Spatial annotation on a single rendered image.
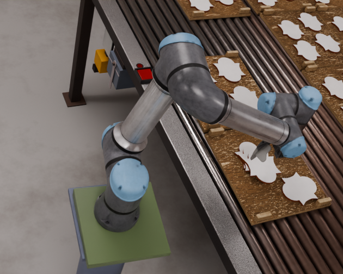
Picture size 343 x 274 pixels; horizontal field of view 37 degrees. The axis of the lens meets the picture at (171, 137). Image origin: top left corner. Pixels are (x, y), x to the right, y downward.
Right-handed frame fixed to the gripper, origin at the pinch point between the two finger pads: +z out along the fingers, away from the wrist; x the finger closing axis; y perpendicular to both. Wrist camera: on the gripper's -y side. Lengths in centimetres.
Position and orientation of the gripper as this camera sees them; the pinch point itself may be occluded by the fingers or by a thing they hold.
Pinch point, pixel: (268, 156)
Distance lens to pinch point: 191.3
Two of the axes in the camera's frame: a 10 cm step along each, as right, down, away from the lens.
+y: 2.7, 7.7, -5.8
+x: 9.3, -0.6, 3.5
